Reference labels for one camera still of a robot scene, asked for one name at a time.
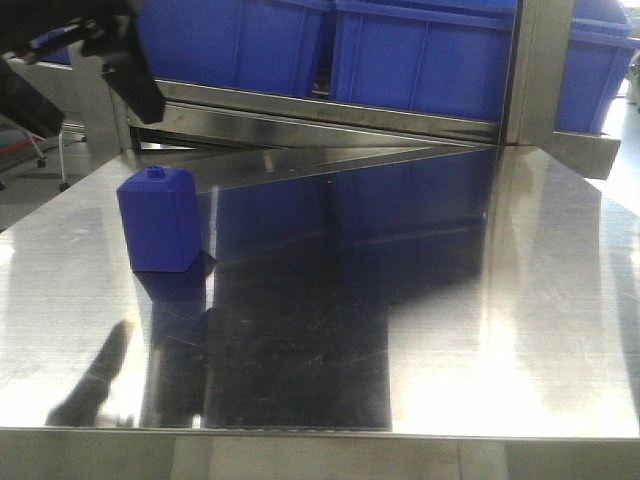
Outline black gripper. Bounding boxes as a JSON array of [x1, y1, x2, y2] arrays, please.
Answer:
[[80, 15, 165, 124]]

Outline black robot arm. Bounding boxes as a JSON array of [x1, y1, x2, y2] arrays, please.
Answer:
[[1, 0, 166, 138]]

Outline left blue block part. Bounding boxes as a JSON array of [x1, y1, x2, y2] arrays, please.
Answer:
[[116, 165, 215, 273]]

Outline stainless steel shelf rack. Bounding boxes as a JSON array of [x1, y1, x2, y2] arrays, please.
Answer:
[[64, 0, 624, 181]]

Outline blue bin lower left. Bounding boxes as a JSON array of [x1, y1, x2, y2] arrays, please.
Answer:
[[137, 1, 333, 97]]

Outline blue bin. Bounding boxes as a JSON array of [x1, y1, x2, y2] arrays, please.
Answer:
[[555, 1, 639, 134], [137, 1, 333, 97], [330, 1, 515, 122]]

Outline grey wheeled office chair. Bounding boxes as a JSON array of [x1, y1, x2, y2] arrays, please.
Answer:
[[1, 117, 86, 192]]

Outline blue bin lower right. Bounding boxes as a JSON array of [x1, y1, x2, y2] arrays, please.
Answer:
[[330, 1, 515, 122]]

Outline blue bin far right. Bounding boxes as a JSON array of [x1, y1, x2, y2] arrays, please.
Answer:
[[555, 1, 639, 134]]

